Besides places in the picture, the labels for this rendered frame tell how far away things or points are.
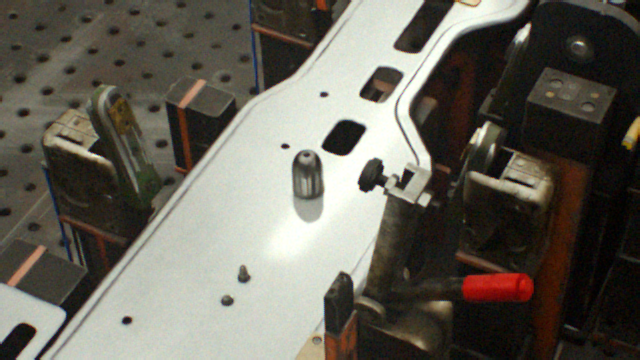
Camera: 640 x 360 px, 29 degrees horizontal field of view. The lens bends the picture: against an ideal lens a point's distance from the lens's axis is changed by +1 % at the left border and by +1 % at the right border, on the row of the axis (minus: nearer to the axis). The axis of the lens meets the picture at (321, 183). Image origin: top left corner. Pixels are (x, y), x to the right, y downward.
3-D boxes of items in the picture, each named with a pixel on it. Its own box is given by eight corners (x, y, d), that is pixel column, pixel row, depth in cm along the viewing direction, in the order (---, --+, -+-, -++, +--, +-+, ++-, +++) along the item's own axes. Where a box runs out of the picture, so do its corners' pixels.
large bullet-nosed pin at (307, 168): (302, 181, 125) (299, 136, 120) (330, 192, 124) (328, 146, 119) (287, 202, 123) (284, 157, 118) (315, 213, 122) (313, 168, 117)
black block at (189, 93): (201, 229, 158) (174, 59, 136) (274, 258, 155) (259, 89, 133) (167, 274, 153) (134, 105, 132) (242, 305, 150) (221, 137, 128)
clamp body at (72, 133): (117, 291, 152) (65, 85, 126) (199, 327, 148) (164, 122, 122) (73, 347, 147) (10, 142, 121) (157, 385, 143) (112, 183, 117)
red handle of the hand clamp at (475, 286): (377, 265, 107) (532, 257, 96) (390, 283, 108) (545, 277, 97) (356, 300, 104) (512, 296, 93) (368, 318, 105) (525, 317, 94)
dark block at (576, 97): (507, 327, 147) (545, 64, 115) (563, 349, 144) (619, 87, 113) (490, 358, 144) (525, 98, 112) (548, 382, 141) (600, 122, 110)
